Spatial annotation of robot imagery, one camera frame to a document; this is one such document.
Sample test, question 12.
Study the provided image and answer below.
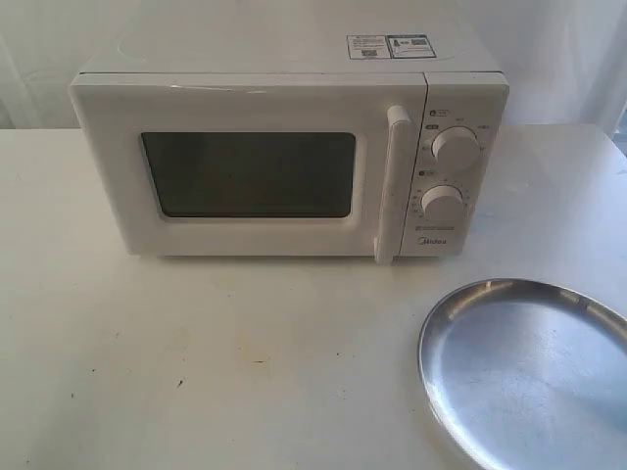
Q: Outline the white microwave door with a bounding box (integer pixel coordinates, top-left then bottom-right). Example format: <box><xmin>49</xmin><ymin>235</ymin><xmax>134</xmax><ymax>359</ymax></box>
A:
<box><xmin>70</xmin><ymin>73</ymin><xmax>428</xmax><ymax>263</ymax></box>

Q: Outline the white microwave oven body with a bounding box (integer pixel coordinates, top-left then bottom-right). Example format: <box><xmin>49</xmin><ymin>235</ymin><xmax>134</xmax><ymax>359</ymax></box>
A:
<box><xmin>72</xmin><ymin>1</ymin><xmax>509</xmax><ymax>263</ymax></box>

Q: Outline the lower white control knob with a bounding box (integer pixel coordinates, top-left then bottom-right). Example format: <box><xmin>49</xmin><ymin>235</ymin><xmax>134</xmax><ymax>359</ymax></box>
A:
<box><xmin>420</xmin><ymin>185</ymin><xmax>464</xmax><ymax>220</ymax></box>

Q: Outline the white control knob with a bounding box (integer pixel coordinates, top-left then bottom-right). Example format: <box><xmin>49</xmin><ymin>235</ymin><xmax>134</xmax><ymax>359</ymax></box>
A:
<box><xmin>432</xmin><ymin>126</ymin><xmax>481</xmax><ymax>171</ymax></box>
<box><xmin>420</xmin><ymin>185</ymin><xmax>464</xmax><ymax>220</ymax></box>

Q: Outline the upper white control knob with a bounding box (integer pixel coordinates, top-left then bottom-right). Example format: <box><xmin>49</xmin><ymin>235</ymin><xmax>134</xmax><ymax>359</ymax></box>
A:
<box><xmin>432</xmin><ymin>126</ymin><xmax>481</xmax><ymax>171</ymax></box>

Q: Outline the round steel tray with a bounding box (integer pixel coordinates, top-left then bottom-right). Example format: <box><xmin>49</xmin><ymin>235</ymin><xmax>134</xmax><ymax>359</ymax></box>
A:
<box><xmin>416</xmin><ymin>278</ymin><xmax>626</xmax><ymax>469</ymax></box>

